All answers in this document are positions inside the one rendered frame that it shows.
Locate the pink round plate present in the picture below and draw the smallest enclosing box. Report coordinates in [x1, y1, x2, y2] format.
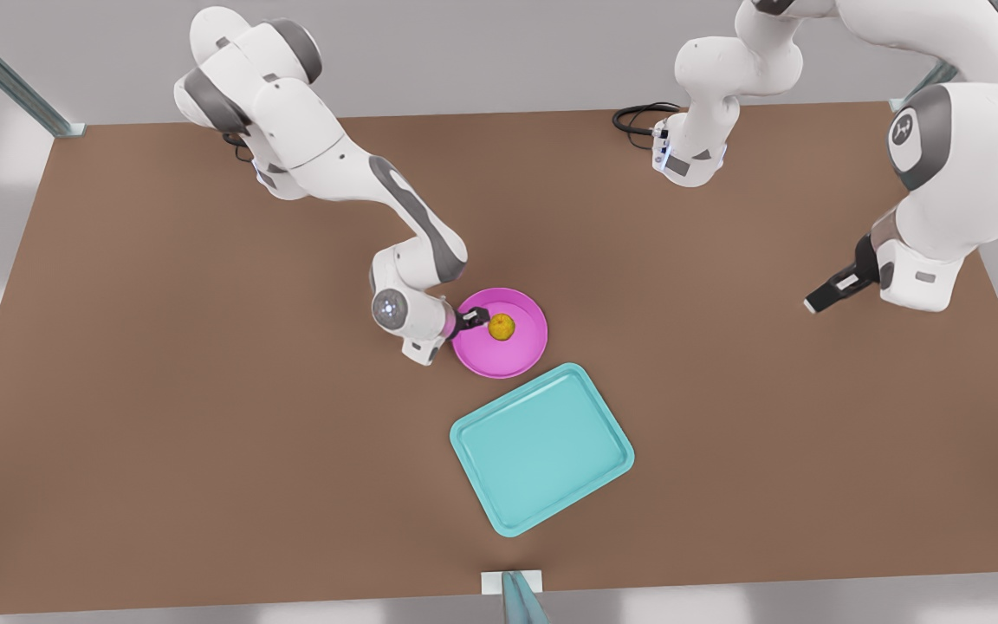
[450, 287, 549, 380]

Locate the black cable loop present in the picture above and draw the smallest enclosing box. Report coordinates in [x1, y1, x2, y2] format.
[221, 130, 257, 166]
[612, 102, 684, 153]

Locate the teal rectangular tray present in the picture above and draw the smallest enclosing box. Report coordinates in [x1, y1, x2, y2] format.
[449, 362, 637, 539]

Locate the silver frame post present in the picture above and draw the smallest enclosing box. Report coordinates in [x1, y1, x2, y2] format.
[888, 0, 998, 113]
[0, 7, 87, 139]
[481, 569, 552, 624]

